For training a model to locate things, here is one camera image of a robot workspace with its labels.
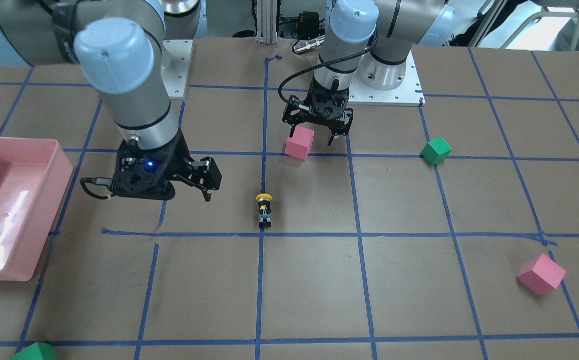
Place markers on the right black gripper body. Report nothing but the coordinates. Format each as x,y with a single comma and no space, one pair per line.
179,151

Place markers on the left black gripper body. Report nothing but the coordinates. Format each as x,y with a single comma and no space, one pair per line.
293,113

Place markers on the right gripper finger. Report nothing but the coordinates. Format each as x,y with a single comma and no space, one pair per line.
203,175

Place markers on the yellow push button switch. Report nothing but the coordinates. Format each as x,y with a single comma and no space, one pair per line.
264,204

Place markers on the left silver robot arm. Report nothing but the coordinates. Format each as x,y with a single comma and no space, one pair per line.
365,40

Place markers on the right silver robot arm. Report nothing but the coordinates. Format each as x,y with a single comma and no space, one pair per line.
119,46

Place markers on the pink cube centre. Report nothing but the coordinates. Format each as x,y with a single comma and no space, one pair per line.
299,144

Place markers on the silver metal connector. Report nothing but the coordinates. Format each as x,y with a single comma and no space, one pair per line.
303,46

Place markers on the green cube far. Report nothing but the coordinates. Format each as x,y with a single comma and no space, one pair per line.
436,150

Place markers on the pink plastic bin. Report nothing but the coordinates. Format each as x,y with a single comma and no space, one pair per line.
34,175

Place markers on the green cube by bin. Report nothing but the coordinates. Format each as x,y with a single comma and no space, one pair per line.
36,351

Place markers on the pink cube near edge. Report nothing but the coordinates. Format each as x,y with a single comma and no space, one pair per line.
541,274

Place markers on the aluminium frame post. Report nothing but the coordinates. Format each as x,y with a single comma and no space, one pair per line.
266,21

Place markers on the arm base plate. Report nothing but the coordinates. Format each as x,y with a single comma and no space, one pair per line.
175,64
394,90

